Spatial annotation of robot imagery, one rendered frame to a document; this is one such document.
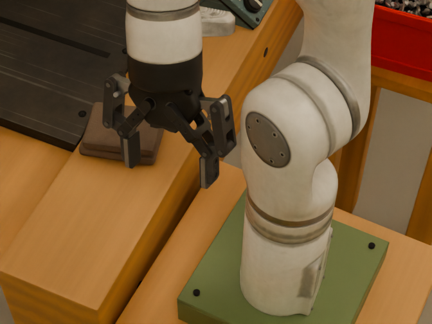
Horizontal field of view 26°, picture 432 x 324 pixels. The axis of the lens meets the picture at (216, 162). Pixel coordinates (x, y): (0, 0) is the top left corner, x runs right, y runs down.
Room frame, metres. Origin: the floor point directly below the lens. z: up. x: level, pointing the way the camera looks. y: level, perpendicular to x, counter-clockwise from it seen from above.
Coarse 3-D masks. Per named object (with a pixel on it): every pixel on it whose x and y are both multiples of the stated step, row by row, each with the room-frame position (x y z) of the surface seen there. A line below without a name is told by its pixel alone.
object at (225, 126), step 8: (224, 96) 0.61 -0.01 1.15; (216, 104) 0.60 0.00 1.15; (216, 112) 0.59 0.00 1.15; (232, 112) 0.61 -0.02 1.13; (216, 120) 0.59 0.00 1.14; (224, 120) 0.59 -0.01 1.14; (232, 120) 0.60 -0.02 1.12; (216, 128) 0.59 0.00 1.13; (224, 128) 0.59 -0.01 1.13; (232, 128) 0.60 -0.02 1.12; (216, 136) 0.58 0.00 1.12; (224, 136) 0.58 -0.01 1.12; (232, 136) 0.59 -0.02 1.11; (216, 144) 0.58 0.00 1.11; (224, 144) 0.58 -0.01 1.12; (216, 152) 0.58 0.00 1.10; (224, 152) 0.57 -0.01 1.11
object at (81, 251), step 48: (288, 0) 1.05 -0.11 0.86; (240, 48) 0.92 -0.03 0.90; (240, 96) 0.89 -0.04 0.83; (48, 192) 0.67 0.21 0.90; (96, 192) 0.67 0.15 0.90; (144, 192) 0.67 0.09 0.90; (192, 192) 0.73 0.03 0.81; (48, 240) 0.60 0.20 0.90; (96, 240) 0.60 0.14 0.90; (144, 240) 0.61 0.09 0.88; (48, 288) 0.53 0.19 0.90; (96, 288) 0.53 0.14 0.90
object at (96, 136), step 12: (96, 108) 0.78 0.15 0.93; (132, 108) 0.78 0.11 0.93; (96, 120) 0.76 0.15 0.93; (144, 120) 0.76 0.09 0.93; (84, 132) 0.75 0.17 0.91; (96, 132) 0.74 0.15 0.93; (108, 132) 0.74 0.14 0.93; (144, 132) 0.74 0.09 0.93; (156, 132) 0.74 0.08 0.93; (84, 144) 0.73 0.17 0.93; (96, 144) 0.72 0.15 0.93; (108, 144) 0.72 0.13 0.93; (144, 144) 0.72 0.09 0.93; (156, 144) 0.73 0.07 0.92; (96, 156) 0.72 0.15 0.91; (108, 156) 0.72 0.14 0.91; (120, 156) 0.72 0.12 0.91; (144, 156) 0.71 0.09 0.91; (156, 156) 0.72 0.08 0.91
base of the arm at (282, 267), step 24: (264, 240) 0.51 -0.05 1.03; (288, 240) 0.51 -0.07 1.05; (312, 240) 0.51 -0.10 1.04; (264, 264) 0.51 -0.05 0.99; (288, 264) 0.50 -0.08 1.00; (312, 264) 0.51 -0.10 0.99; (264, 288) 0.51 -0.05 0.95; (288, 288) 0.50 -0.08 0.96; (312, 288) 0.50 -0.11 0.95; (264, 312) 0.50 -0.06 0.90; (288, 312) 0.50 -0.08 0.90
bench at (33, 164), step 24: (0, 144) 0.76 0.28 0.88; (24, 144) 0.76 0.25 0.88; (48, 144) 0.76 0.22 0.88; (0, 168) 0.72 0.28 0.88; (24, 168) 0.72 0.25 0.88; (48, 168) 0.72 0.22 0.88; (0, 192) 0.68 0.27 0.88; (24, 192) 0.68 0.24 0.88; (0, 216) 0.65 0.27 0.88; (24, 216) 0.65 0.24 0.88; (0, 240) 0.61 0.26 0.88
